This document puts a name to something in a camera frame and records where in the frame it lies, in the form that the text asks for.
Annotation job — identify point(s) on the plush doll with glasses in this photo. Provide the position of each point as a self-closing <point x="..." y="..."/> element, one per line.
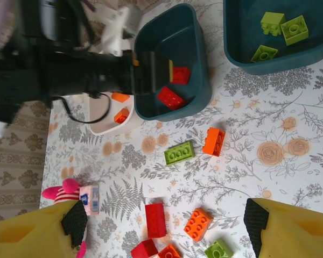
<point x="70" y="192"/>

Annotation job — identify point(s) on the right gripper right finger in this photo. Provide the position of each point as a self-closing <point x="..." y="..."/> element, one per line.
<point x="298" y="233"/>

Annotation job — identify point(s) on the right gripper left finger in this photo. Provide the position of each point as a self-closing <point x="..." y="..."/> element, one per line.
<point x="29" y="236"/>

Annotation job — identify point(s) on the small green lego brick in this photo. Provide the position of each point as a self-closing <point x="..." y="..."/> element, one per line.
<point x="294" y="29"/>
<point x="263" y="53"/>

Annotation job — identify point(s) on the orange lego brick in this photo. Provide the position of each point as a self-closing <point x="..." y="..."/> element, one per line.
<point x="121" y="115"/>
<point x="198" y="224"/>
<point x="169" y="253"/>
<point x="120" y="97"/>
<point x="214" y="141"/>

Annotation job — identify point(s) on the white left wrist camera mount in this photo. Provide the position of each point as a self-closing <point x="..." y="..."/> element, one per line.
<point x="115" y="29"/>

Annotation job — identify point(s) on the white plastic bin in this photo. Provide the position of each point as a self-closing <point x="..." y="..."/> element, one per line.
<point x="129" y="123"/>

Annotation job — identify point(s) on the long green lego brick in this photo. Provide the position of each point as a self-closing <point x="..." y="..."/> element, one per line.
<point x="179" y="153"/>

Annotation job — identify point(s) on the teal plastic bin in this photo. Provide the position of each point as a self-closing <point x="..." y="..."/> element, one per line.
<point x="245" y="27"/>
<point x="164" y="35"/>

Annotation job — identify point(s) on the floral table cover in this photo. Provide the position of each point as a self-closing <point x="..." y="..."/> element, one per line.
<point x="258" y="121"/>

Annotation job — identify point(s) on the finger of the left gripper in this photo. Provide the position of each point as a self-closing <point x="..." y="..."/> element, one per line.
<point x="150" y="72"/>
<point x="170" y="71"/>

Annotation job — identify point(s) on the long red lego brick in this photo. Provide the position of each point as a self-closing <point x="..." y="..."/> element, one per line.
<point x="155" y="220"/>

